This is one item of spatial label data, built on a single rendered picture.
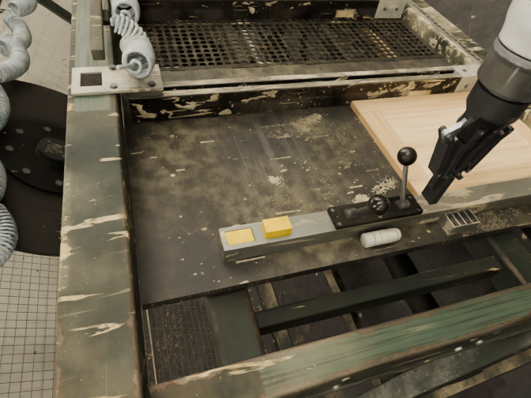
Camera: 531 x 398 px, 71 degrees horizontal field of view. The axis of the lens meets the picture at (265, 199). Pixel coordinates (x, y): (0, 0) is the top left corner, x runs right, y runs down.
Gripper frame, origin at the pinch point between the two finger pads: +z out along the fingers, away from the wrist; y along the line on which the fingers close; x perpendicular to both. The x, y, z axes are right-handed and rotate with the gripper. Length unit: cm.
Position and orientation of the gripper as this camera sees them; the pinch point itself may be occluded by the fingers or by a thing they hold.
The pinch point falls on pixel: (437, 185)
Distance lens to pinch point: 73.7
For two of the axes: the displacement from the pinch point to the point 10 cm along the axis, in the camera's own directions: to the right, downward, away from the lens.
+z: -1.2, 6.4, 7.6
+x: -2.9, -7.5, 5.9
